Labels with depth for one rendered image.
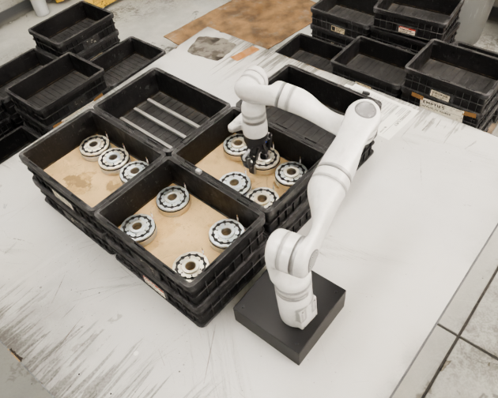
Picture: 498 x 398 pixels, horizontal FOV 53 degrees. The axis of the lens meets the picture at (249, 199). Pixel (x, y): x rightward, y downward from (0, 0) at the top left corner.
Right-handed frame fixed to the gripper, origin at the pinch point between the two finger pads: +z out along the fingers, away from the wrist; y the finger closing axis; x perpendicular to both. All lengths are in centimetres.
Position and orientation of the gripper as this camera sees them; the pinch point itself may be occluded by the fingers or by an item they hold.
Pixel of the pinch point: (258, 164)
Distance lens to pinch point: 159.8
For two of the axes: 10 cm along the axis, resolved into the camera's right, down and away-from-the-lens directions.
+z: 0.8, 6.6, 7.5
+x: -8.0, -4.1, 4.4
